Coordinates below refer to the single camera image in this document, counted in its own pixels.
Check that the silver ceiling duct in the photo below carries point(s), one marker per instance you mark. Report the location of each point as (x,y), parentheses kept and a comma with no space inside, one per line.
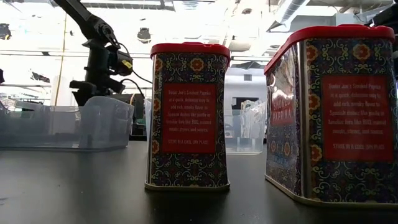
(289,12)

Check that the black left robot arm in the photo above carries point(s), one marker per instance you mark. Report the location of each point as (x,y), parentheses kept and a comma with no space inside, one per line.
(84,15)

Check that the red-lid smoked paprika tin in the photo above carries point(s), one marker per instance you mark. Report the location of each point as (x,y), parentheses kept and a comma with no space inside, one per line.
(188,118)
(342,118)

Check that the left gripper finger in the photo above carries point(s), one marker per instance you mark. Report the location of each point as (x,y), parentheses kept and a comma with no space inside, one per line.
(109,87)
(81,90)

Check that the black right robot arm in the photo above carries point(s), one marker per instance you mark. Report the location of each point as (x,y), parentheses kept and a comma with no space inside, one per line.
(387,17)

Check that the black wrist camera yellow tag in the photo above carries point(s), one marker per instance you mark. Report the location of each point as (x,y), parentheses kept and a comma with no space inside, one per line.
(122,67)

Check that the smoky clear plastic bin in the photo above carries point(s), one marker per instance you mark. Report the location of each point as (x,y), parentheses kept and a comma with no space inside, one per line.
(62,130)

